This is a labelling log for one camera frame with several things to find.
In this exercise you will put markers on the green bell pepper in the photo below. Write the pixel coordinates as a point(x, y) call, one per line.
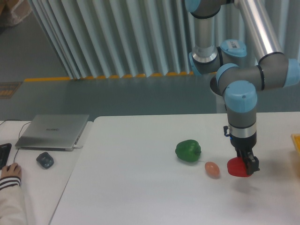
point(188, 150)

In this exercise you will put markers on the black keyboard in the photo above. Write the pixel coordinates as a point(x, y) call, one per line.
point(4, 154)

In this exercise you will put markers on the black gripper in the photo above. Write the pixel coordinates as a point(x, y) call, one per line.
point(243, 147)

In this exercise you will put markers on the person's hand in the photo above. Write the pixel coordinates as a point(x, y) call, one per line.
point(11, 175)

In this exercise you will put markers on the white folding partition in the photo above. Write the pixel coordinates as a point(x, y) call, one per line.
point(131, 37)

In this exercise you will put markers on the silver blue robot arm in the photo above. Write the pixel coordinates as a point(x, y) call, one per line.
point(239, 86)

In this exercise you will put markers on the white striped sleeve forearm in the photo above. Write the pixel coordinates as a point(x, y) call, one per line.
point(12, 204)

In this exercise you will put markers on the cardboard box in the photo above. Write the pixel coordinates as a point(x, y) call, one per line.
point(13, 12)

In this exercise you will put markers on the dark grey open case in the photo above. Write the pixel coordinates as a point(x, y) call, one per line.
point(45, 160)

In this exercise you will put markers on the brown egg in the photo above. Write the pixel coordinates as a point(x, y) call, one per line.
point(212, 169)

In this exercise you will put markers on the silver closed laptop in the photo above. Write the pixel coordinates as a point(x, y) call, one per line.
point(53, 132)

